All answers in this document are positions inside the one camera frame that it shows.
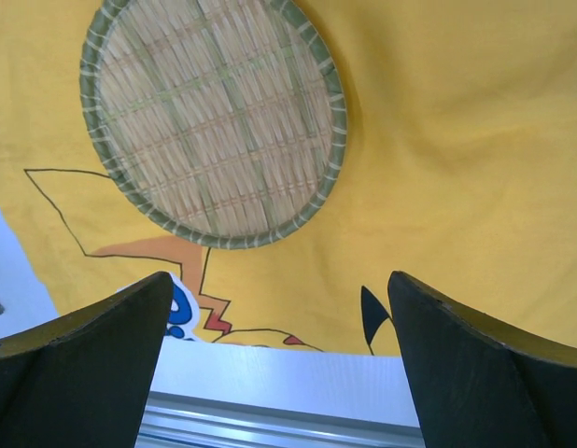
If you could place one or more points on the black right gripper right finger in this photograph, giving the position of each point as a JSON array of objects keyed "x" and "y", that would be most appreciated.
[{"x": 477, "y": 381}]

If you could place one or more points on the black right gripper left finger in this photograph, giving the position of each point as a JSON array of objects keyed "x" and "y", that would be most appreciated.
[{"x": 82, "y": 380}]

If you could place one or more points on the yellow Pikachu cloth placemat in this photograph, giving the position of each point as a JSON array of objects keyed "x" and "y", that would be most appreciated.
[{"x": 461, "y": 170}]

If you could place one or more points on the round woven bamboo plate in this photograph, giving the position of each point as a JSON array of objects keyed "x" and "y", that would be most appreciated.
[{"x": 223, "y": 122}]

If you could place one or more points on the aluminium mounting rail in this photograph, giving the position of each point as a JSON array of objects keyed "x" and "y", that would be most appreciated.
[{"x": 175, "y": 421}]

